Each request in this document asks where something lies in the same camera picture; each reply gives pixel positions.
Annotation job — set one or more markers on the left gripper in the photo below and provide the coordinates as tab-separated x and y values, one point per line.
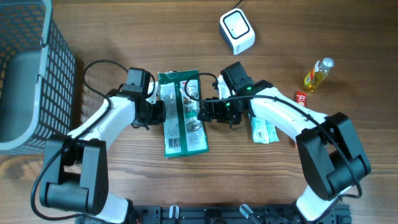
157	114

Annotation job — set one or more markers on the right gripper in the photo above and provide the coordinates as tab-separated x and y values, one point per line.
212	111

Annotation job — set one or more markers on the mint green wipes packet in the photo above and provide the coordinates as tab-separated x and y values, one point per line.
263	131

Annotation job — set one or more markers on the green 3M gloves package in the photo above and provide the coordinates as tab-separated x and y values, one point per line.
184	134

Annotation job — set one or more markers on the red snack stick packet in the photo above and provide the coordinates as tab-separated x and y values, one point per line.
301	98

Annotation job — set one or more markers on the yellow oil bottle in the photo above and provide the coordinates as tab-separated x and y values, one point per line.
318	73

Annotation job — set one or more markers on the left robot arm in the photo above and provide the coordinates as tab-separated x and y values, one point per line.
74	177

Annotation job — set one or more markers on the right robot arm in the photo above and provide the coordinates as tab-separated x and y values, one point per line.
332	157

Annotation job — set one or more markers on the white barcode scanner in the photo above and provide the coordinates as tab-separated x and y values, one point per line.
236	31

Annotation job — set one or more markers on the grey plastic mesh basket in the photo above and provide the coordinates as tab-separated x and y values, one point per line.
38	77

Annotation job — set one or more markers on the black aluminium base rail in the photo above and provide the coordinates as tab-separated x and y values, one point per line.
269	214

